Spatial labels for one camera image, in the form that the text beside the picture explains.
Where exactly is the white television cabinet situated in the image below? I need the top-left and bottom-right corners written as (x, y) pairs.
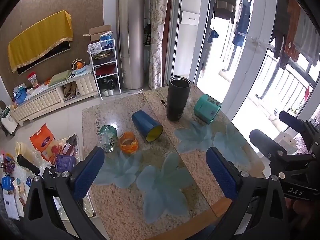
top-left (11, 64), bottom-right (99, 127)

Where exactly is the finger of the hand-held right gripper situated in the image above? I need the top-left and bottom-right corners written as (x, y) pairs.
top-left (249, 129), bottom-right (316, 161)
top-left (279, 111), bottom-right (320, 154)

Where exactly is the balcony railing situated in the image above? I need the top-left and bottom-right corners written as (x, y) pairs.
top-left (246, 47), bottom-right (320, 122)

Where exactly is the purple box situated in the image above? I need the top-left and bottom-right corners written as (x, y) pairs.
top-left (54, 154), bottom-right (76, 173)

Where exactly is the white box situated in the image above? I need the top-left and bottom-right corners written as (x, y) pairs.
top-left (273, 132), bottom-right (298, 155)

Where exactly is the rust hanging garment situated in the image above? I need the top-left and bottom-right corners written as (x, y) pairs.
top-left (284, 0), bottom-right (302, 62)

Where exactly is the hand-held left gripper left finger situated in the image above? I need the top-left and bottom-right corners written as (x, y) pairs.
top-left (24, 146), bottom-right (108, 240)

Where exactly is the black hanging garment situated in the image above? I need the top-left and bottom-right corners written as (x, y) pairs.
top-left (273, 0), bottom-right (291, 68)

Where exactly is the green cushion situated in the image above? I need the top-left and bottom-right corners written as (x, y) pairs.
top-left (48, 70), bottom-right (73, 87)

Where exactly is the candy jar red lid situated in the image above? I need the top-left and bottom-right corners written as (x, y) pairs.
top-left (27, 72), bottom-right (40, 89)

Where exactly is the patterned curtain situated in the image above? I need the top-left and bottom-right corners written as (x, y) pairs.
top-left (149, 0), bottom-right (171, 90)

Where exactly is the silver standing air conditioner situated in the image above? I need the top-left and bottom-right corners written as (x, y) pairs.
top-left (118, 0), bottom-right (146, 94)

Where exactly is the white metal rack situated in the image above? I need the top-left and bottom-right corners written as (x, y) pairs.
top-left (87, 38), bottom-right (122, 101)

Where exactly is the orange paper bag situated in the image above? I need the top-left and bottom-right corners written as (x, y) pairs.
top-left (29, 123), bottom-right (56, 162)

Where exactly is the yellow cloth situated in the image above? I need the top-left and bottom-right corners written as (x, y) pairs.
top-left (7, 10), bottom-right (73, 73)

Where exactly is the blue hanging garment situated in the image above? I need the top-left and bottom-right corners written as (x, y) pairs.
top-left (232, 0), bottom-right (252, 47)

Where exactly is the small blue hanging cloth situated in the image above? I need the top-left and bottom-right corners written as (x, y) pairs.
top-left (207, 29), bottom-right (220, 43)

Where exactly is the teal cup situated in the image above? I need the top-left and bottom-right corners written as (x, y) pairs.
top-left (193, 94), bottom-right (222, 125)

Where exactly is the white plastic bag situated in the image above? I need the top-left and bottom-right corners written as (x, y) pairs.
top-left (87, 42), bottom-right (103, 54)

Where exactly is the dark hanging garment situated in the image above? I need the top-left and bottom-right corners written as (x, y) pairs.
top-left (212, 0), bottom-right (237, 25)

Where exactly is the blue container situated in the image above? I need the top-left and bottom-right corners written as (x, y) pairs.
top-left (99, 31), bottom-right (114, 49)

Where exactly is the white appliance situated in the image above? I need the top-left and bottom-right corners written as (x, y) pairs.
top-left (0, 104), bottom-right (19, 137)

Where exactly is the blue box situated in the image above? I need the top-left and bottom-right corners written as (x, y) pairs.
top-left (13, 85), bottom-right (27, 105)

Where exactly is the blue cup yellow inside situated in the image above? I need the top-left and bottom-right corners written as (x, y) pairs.
top-left (131, 110), bottom-right (164, 142)

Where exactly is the black cylinder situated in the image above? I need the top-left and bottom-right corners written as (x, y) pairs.
top-left (16, 154), bottom-right (41, 176)

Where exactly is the bowl of oranges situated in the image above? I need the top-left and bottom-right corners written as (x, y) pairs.
top-left (72, 59), bottom-right (87, 74)

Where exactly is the black television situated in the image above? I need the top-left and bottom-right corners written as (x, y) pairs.
top-left (16, 41), bottom-right (72, 76)

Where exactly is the grey hanging garment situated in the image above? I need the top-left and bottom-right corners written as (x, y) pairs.
top-left (294, 9), bottom-right (320, 66)

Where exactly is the orange tape roll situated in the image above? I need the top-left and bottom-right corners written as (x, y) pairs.
top-left (118, 131), bottom-right (139, 153)

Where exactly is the clear green glass cup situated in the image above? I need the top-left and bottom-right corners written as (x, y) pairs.
top-left (98, 125), bottom-right (118, 153)

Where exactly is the black tall tumbler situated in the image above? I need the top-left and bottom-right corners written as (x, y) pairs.
top-left (166, 76), bottom-right (192, 122)

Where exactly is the cardboard box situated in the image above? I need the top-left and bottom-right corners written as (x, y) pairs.
top-left (83, 25), bottom-right (112, 43)

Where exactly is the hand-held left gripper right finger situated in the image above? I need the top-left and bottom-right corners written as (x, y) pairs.
top-left (206, 147), bottom-right (288, 240)

